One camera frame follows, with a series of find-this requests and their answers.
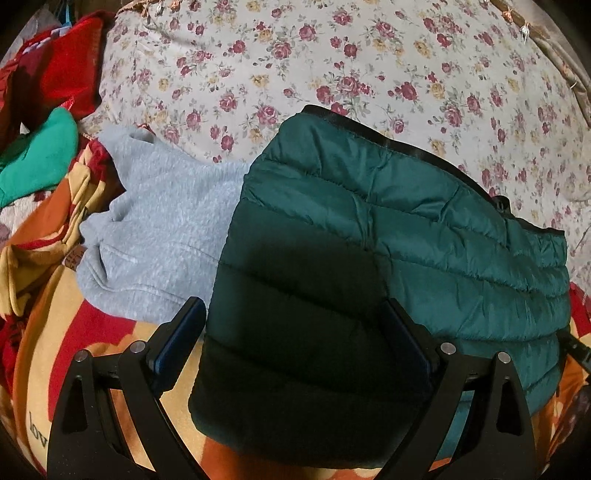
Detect orange red printed blanket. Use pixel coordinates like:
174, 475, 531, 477
0, 138, 591, 480

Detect beige cloth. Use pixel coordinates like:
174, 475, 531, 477
489, 0, 591, 116

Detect light blue fleece sweater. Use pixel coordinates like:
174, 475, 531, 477
75, 126, 254, 324

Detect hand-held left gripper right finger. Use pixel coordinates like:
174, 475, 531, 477
385, 298, 548, 480

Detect floral bed sheet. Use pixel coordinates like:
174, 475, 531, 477
81, 0, 591, 296

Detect bright green garment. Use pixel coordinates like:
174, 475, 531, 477
0, 108, 80, 208

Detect red garment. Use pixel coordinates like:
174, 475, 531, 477
0, 16, 116, 139

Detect green puffer jacket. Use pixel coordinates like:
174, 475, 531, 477
187, 104, 570, 469

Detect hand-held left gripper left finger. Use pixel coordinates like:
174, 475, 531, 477
46, 296, 207, 480

